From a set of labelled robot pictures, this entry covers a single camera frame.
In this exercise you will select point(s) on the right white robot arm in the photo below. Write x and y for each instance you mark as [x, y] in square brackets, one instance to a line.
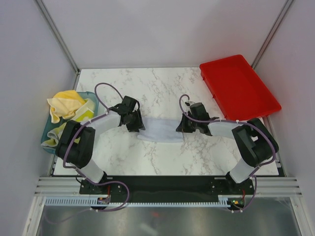
[255, 143]

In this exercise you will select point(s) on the red plastic tray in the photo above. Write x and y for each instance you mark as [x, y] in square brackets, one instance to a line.
[237, 89]

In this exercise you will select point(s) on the left aluminium frame post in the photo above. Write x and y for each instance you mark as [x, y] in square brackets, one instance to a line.
[56, 33]

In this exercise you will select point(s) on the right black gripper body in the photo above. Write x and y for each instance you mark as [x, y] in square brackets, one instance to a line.
[190, 115]

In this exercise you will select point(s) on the light blue towel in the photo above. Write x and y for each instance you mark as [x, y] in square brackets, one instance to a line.
[160, 131]

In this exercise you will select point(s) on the grey green towel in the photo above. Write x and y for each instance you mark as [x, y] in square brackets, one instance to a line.
[54, 136]

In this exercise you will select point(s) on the right aluminium frame post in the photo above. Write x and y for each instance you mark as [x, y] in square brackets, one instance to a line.
[272, 32]

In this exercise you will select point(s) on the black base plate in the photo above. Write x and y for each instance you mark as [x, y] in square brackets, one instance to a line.
[179, 189]

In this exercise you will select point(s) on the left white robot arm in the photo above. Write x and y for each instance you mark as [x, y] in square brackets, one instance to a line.
[76, 143]

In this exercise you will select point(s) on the yellow towel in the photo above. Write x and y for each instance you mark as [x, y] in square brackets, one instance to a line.
[64, 104]

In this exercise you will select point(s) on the aluminium frame post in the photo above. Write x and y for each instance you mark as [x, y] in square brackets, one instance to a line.
[56, 33]
[272, 32]

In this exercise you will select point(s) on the grey slotted cable duct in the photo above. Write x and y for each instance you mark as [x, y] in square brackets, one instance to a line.
[110, 202]

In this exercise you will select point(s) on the green frog pattern towel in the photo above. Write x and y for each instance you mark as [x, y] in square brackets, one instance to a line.
[85, 112]

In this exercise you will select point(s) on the teal plastic basket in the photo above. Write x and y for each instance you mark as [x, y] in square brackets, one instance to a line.
[49, 126]

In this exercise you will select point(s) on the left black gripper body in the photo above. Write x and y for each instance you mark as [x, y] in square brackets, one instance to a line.
[129, 112]

